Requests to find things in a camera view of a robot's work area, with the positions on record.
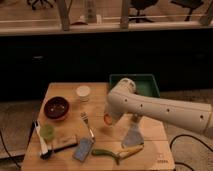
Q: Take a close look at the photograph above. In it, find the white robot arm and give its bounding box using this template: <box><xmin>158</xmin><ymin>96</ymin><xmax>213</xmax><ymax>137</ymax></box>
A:
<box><xmin>104</xmin><ymin>78</ymin><xmax>213</xmax><ymax>139</ymax></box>

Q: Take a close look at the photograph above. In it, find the black handled tool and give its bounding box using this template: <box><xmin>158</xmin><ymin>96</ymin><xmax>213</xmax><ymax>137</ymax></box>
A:
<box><xmin>40</xmin><ymin>143</ymin><xmax>78</xmax><ymax>160</ymax></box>

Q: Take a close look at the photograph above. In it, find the blue sponge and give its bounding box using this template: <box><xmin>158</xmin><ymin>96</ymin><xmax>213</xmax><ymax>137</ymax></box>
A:
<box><xmin>73</xmin><ymin>137</ymin><xmax>94</xmax><ymax>162</ymax></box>

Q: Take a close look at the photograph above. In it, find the white black brush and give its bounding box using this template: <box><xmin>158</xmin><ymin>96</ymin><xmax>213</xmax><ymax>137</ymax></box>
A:
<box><xmin>34</xmin><ymin>121</ymin><xmax>48</xmax><ymax>159</ymax></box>

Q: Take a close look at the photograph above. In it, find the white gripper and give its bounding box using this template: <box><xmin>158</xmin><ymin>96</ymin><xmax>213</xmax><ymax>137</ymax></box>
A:
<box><xmin>104</xmin><ymin>103</ymin><xmax>124</xmax><ymax>125</ymax></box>

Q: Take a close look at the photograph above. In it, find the green plastic bin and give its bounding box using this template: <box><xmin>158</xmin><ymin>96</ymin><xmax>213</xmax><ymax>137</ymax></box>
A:
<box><xmin>109</xmin><ymin>74</ymin><xmax>160</xmax><ymax>98</ymax></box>

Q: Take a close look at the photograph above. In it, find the black cable right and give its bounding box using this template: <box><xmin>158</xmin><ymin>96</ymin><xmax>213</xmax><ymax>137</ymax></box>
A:
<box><xmin>169</xmin><ymin>133</ymin><xmax>213</xmax><ymax>171</ymax></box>

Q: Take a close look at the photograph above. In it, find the orange apple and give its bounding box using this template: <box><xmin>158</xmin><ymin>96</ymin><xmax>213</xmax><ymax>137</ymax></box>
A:
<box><xmin>104</xmin><ymin>115</ymin><xmax>112</xmax><ymax>125</ymax></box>

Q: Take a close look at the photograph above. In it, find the dark red bowl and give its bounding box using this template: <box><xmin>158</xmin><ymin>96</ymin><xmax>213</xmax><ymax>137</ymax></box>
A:
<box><xmin>44</xmin><ymin>96</ymin><xmax>69</xmax><ymax>120</ymax></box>

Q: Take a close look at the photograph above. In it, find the black cable left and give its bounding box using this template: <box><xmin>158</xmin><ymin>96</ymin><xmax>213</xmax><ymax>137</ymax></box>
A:
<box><xmin>0</xmin><ymin>129</ymin><xmax>22</xmax><ymax>169</ymax></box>

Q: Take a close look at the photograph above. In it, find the silver fork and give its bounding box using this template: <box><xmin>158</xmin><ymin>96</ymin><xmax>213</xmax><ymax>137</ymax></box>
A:
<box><xmin>81</xmin><ymin>112</ymin><xmax>95</xmax><ymax>141</ymax></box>

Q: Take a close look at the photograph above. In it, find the black cable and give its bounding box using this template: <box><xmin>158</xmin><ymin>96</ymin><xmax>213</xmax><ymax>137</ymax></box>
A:
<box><xmin>169</xmin><ymin>133</ymin><xmax>213</xmax><ymax>171</ymax></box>
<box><xmin>0</xmin><ymin>129</ymin><xmax>22</xmax><ymax>169</ymax></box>

